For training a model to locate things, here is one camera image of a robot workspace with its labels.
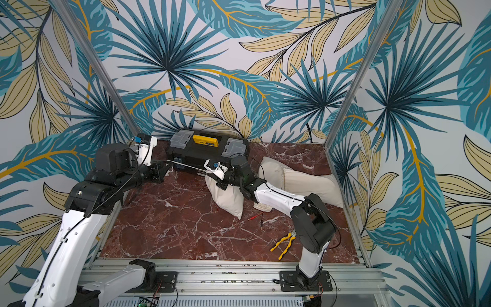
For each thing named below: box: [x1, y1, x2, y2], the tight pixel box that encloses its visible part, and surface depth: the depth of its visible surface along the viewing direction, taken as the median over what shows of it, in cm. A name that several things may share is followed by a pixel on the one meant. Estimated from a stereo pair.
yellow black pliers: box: [269, 229, 297, 261], surface depth 85 cm
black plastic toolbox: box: [166, 129, 250, 173], surface depth 96 cm
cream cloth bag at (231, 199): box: [205, 174, 245, 221], surface depth 87 cm
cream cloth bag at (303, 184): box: [281, 168, 344, 208], surface depth 97 cm
